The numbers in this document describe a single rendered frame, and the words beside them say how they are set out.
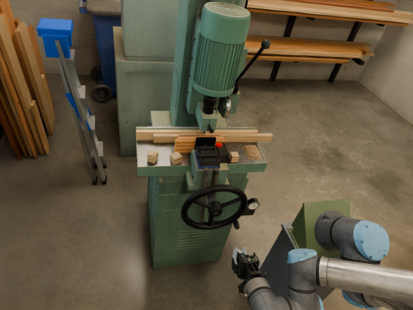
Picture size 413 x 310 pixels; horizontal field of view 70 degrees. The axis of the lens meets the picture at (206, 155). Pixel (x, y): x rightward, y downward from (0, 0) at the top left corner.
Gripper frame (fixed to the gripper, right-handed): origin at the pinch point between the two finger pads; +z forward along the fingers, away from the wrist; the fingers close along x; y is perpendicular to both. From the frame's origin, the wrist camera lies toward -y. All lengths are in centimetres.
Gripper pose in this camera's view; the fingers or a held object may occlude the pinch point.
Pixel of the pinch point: (236, 252)
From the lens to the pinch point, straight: 128.7
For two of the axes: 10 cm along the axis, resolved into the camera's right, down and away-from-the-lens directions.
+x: -9.7, 0.1, -2.3
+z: -2.2, -3.7, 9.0
